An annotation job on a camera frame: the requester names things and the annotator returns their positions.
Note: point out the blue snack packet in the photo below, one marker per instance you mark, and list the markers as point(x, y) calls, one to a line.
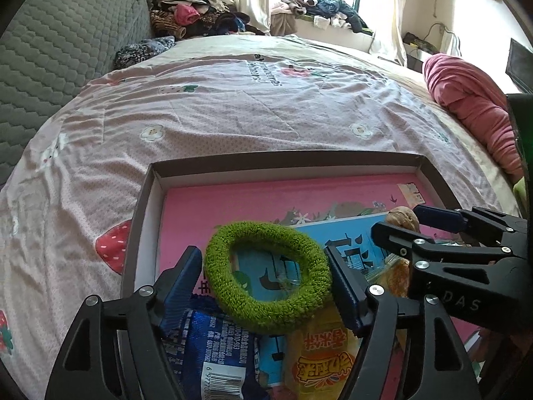
point(216, 354)

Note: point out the pile of mixed clothes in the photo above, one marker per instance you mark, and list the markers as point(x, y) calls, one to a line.
point(187, 12)

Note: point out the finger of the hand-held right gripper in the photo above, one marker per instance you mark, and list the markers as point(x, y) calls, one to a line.
point(399, 239)
point(441, 218)

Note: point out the pink quilt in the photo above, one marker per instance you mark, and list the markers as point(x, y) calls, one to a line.
point(466, 91)

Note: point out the brown walnut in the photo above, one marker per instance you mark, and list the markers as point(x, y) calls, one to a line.
point(402, 218)

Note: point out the clothes on window sill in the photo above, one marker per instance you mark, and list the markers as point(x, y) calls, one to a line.
point(324, 6)

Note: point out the black television screen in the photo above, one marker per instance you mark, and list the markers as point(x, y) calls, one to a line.
point(520, 66)

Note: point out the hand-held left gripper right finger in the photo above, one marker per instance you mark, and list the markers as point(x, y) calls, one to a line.
point(343, 296)

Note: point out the pink printed bed sheet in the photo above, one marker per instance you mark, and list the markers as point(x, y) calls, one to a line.
point(250, 112)

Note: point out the dark patterned pillow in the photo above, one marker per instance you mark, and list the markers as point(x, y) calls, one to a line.
point(141, 52)

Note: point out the green blanket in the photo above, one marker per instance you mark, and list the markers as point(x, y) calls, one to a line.
point(522, 193)

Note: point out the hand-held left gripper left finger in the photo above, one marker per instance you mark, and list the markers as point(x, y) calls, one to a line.
point(181, 287)

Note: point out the grey cardboard box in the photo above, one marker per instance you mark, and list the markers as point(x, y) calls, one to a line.
point(139, 233)

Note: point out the white metal rack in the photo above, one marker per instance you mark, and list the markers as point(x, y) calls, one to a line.
point(452, 41)

